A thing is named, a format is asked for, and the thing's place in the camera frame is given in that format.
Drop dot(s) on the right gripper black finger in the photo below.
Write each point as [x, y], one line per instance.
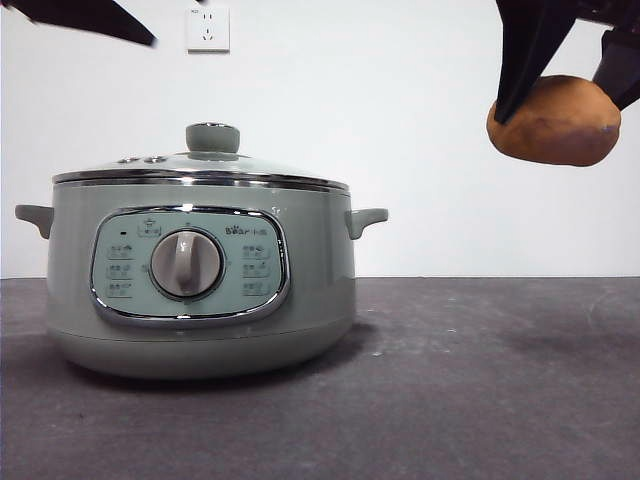
[530, 50]
[620, 65]

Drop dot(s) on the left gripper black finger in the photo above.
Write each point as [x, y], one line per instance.
[75, 15]

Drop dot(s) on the brown potato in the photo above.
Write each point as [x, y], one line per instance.
[560, 130]

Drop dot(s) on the glass lid with green knob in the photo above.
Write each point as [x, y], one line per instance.
[212, 137]

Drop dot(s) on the pale green electric pot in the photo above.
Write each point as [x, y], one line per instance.
[310, 260]

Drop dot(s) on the white wall socket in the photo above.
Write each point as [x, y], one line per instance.
[207, 30]

